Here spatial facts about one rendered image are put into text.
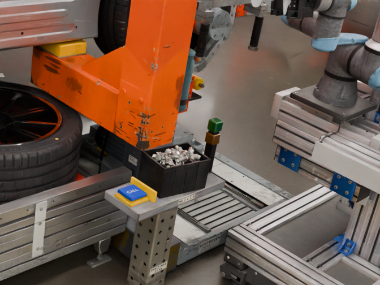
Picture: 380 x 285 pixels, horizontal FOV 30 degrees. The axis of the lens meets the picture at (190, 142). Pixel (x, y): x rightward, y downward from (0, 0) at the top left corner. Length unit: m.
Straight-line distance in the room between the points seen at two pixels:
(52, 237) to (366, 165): 1.09
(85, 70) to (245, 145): 1.48
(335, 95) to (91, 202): 0.93
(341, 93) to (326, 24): 0.40
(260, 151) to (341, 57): 1.61
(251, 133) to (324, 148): 1.79
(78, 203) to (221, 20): 0.96
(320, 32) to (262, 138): 2.02
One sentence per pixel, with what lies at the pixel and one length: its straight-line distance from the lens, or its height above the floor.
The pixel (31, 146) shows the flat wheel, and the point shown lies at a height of 0.50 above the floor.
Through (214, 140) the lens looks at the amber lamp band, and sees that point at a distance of 2.51.
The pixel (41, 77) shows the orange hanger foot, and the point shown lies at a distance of 2.89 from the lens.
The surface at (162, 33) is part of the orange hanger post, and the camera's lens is 2.35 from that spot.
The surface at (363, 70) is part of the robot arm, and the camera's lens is 2.33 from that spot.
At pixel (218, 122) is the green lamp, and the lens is 2.50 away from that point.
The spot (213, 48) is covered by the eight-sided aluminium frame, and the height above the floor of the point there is 0.68.
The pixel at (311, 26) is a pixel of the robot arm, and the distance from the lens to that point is 2.13.
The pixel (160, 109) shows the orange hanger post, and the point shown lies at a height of 0.67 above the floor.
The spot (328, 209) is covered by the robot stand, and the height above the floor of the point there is 0.21.
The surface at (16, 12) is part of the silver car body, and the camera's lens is 2.62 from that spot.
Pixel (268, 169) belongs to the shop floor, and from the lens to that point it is 3.73.
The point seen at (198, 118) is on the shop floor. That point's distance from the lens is 4.16.
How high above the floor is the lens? 1.65
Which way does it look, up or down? 25 degrees down
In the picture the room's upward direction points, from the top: 10 degrees clockwise
